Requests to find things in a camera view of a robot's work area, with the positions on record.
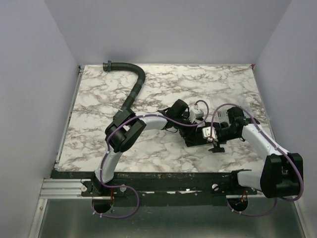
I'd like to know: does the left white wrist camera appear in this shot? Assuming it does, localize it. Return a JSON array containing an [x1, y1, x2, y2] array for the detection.
[[189, 105, 204, 123]]

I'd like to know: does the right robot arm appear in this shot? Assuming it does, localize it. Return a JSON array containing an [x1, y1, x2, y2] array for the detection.
[[210, 104, 304, 201]]

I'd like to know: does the clear plastic screw box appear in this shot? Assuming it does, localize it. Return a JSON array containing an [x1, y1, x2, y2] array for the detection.
[[211, 103, 245, 124]]

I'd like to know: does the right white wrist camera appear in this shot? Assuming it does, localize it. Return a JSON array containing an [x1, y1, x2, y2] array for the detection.
[[202, 126, 218, 142]]

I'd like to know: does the aluminium table frame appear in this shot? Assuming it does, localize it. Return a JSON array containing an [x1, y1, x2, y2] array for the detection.
[[31, 64, 316, 238]]

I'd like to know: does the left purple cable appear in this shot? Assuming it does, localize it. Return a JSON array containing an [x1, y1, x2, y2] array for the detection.
[[93, 100, 211, 219]]

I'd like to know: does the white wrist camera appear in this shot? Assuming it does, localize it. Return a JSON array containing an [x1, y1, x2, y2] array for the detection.
[[202, 126, 218, 142], [189, 105, 204, 123]]

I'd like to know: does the purple cable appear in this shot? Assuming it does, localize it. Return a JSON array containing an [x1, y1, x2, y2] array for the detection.
[[210, 103, 305, 216], [93, 100, 211, 219]]

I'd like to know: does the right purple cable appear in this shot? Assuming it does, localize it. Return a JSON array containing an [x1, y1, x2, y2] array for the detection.
[[210, 103, 305, 216]]

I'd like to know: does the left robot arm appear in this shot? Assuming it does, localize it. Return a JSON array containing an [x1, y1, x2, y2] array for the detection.
[[92, 99, 193, 194]]

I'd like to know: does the grey corrugated hose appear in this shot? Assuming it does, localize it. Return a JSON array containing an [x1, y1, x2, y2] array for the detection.
[[102, 60, 146, 119]]

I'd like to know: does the black folding umbrella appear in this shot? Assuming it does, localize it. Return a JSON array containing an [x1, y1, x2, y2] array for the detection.
[[178, 126, 226, 153]]

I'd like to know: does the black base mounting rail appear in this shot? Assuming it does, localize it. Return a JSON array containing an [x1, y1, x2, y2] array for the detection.
[[51, 170, 257, 207]]

